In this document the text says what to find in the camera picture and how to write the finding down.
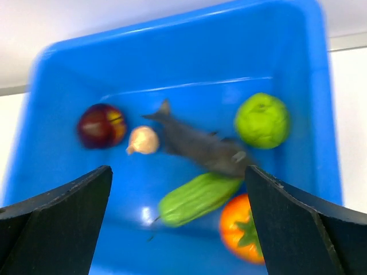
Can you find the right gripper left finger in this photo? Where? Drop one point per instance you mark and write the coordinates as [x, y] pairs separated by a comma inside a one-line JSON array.
[[56, 232]]

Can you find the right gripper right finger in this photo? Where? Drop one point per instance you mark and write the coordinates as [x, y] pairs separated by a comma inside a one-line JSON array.
[[301, 233]]

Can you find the red fake tomato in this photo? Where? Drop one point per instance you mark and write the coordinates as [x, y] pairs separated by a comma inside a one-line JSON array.
[[238, 230]]

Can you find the dark purple fake plum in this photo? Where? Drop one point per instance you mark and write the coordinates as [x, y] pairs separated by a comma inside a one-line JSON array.
[[101, 126]]

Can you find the light green fake lime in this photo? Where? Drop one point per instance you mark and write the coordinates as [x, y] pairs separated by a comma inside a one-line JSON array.
[[262, 121]]

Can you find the fake garlic bulb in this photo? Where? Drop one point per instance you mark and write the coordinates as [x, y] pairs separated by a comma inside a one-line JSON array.
[[143, 140]]

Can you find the dark fake eggplant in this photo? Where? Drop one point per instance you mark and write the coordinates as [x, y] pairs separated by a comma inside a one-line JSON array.
[[224, 156]]

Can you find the blue plastic bin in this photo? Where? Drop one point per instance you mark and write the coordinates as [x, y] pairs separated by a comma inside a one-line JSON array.
[[207, 62]]

